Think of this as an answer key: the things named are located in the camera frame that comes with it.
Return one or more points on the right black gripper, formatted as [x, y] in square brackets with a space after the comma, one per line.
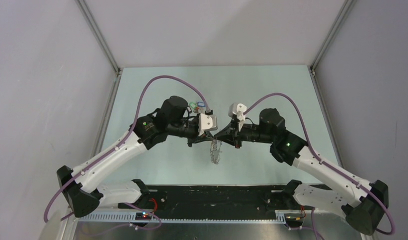
[231, 135]

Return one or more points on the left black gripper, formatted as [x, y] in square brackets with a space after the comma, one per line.
[196, 138]

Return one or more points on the metal keyring band with rings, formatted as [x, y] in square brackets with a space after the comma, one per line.
[215, 151]

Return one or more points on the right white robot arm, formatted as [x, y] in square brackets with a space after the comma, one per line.
[361, 203]

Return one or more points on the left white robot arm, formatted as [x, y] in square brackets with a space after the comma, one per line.
[82, 185]

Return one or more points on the right controller board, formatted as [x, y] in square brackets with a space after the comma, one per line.
[294, 218]

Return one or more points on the controller board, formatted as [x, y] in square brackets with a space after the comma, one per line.
[143, 216]
[294, 218]

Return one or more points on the left controller board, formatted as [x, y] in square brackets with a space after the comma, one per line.
[143, 216]

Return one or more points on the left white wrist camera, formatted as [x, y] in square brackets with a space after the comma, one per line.
[207, 123]

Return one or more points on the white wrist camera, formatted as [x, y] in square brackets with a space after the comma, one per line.
[237, 111]
[207, 123]

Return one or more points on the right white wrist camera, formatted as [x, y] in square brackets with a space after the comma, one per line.
[237, 111]

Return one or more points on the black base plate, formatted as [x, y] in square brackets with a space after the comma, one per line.
[220, 202]

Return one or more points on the white slotted cable duct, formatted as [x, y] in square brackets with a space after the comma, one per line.
[133, 217]

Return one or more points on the left aluminium corner post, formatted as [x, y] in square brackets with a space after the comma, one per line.
[96, 31]

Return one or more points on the aluminium corner post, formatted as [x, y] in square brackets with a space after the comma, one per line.
[339, 20]
[96, 31]

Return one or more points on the right aluminium corner post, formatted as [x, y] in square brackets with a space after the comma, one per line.
[339, 20]

